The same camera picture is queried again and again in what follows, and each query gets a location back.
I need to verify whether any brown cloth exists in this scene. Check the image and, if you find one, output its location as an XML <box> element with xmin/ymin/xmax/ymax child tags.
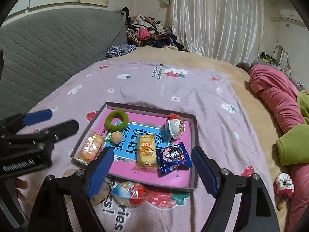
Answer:
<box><xmin>236</xmin><ymin>62</ymin><xmax>254</xmax><ymax>74</ymax></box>

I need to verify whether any white air conditioner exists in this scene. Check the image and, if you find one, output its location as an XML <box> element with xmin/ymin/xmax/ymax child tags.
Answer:
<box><xmin>279</xmin><ymin>8</ymin><xmax>305</xmax><ymax>23</ymax></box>

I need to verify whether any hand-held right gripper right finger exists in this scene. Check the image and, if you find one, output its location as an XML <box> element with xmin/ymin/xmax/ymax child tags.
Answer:
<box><xmin>191</xmin><ymin>146</ymin><xmax>280</xmax><ymax>232</ymax></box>

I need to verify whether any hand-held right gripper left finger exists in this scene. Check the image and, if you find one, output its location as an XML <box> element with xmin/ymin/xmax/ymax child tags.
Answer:
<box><xmin>29</xmin><ymin>147</ymin><xmax>114</xmax><ymax>232</ymax></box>

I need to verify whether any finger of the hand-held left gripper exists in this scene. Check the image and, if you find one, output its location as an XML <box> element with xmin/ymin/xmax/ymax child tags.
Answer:
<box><xmin>6</xmin><ymin>109</ymin><xmax>52</xmax><ymax>132</ymax></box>
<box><xmin>14</xmin><ymin>119</ymin><xmax>80</xmax><ymax>148</ymax></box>

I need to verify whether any white arched mirror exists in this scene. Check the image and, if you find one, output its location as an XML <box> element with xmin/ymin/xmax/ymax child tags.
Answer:
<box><xmin>273</xmin><ymin>45</ymin><xmax>291</xmax><ymax>75</ymax></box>

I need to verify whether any wrapped toy egg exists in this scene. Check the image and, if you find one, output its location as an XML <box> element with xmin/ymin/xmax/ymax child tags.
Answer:
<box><xmin>165</xmin><ymin>113</ymin><xmax>186</xmax><ymax>138</ymax></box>
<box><xmin>112</xmin><ymin>181</ymin><xmax>151</xmax><ymax>207</ymax></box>

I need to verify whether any pink book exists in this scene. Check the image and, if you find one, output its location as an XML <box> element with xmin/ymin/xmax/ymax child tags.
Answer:
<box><xmin>93</xmin><ymin>107</ymin><xmax>194</xmax><ymax>186</ymax></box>

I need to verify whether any pink box lid tray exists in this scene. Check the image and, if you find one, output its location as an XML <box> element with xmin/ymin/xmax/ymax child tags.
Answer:
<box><xmin>71</xmin><ymin>101</ymin><xmax>199</xmax><ymax>189</ymax></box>

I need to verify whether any walnut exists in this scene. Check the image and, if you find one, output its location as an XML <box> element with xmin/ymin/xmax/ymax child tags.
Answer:
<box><xmin>110</xmin><ymin>131</ymin><xmax>122</xmax><ymax>144</ymax></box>

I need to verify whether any beige bed sheet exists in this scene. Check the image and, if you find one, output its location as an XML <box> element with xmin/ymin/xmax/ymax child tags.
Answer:
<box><xmin>106</xmin><ymin>47</ymin><xmax>309</xmax><ymax>232</ymax></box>

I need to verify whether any green hair scrunchie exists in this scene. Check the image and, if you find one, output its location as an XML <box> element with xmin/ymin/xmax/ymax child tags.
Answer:
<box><xmin>105</xmin><ymin>110</ymin><xmax>129</xmax><ymax>131</ymax></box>

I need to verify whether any green blanket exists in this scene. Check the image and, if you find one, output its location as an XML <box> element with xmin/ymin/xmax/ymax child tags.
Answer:
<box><xmin>275</xmin><ymin>90</ymin><xmax>309</xmax><ymax>167</ymax></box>

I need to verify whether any purple strawberry print blanket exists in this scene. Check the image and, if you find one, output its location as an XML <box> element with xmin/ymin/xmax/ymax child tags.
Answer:
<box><xmin>14</xmin><ymin>59</ymin><xmax>278</xmax><ymax>232</ymax></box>

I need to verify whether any black yellow packet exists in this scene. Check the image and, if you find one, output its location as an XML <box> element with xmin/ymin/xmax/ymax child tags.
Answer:
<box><xmin>260</xmin><ymin>52</ymin><xmax>277</xmax><ymax>63</ymax></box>

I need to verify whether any white curtain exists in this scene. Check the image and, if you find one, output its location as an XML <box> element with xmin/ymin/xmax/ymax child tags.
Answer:
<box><xmin>166</xmin><ymin>0</ymin><xmax>265</xmax><ymax>64</ymax></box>

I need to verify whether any person's left hand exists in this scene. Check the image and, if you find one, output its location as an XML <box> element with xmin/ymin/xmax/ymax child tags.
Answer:
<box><xmin>15</xmin><ymin>177</ymin><xmax>29</xmax><ymax>199</ymax></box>

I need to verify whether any pile of clothes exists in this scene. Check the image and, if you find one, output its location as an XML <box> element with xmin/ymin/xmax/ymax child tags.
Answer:
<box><xmin>122</xmin><ymin>7</ymin><xmax>191</xmax><ymax>52</ymax></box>

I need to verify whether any grey quilted headboard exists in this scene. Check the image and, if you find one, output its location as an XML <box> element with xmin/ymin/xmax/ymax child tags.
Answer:
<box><xmin>0</xmin><ymin>9</ymin><xmax>127</xmax><ymax>120</ymax></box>

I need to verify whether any pink quilt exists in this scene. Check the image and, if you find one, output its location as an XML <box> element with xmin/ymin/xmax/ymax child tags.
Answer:
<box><xmin>249</xmin><ymin>64</ymin><xmax>309</xmax><ymax>232</ymax></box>

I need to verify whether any orange wafer packet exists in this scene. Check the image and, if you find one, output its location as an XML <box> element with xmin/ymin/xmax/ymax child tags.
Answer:
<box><xmin>72</xmin><ymin>130</ymin><xmax>104</xmax><ymax>166</ymax></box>

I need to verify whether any blue floral cloth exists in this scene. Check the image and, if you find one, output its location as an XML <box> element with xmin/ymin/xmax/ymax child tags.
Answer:
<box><xmin>106</xmin><ymin>43</ymin><xmax>137</xmax><ymax>59</ymax></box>

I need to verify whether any yellow cake packet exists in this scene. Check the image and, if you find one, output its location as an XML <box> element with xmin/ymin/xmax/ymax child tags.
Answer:
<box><xmin>135</xmin><ymin>133</ymin><xmax>160</xmax><ymax>170</ymax></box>

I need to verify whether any blue cookie packet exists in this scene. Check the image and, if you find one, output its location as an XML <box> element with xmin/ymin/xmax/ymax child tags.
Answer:
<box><xmin>156</xmin><ymin>142</ymin><xmax>192</xmax><ymax>178</ymax></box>

